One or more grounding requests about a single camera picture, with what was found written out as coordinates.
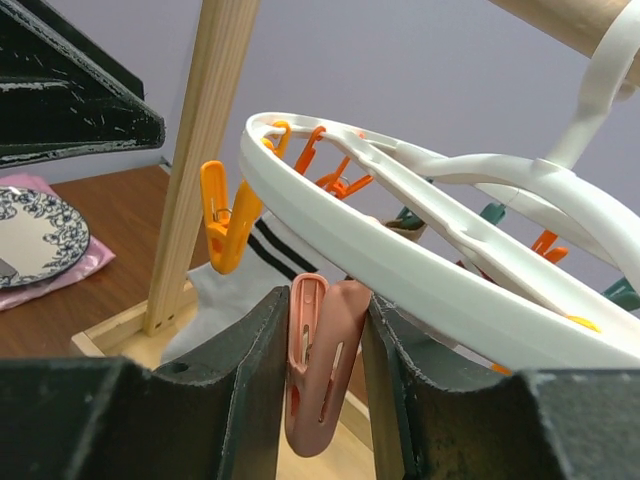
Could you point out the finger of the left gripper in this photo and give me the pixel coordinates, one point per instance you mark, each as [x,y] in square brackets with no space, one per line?
[62,95]

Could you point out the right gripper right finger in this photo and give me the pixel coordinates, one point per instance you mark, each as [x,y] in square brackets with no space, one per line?
[437,415]

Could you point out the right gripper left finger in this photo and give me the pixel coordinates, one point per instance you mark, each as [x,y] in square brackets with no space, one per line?
[213,413]

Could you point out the white black banded sock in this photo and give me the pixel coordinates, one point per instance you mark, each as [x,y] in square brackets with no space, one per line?
[274,256]

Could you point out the white round clip hanger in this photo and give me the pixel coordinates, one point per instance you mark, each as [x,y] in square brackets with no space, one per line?
[509,305]

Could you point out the beige tan sock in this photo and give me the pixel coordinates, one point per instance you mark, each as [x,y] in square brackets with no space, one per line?
[410,233]

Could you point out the blue patterned plate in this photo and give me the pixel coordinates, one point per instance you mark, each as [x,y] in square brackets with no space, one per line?
[42,236]

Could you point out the pink cloth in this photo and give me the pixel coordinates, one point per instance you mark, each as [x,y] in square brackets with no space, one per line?
[95,258]

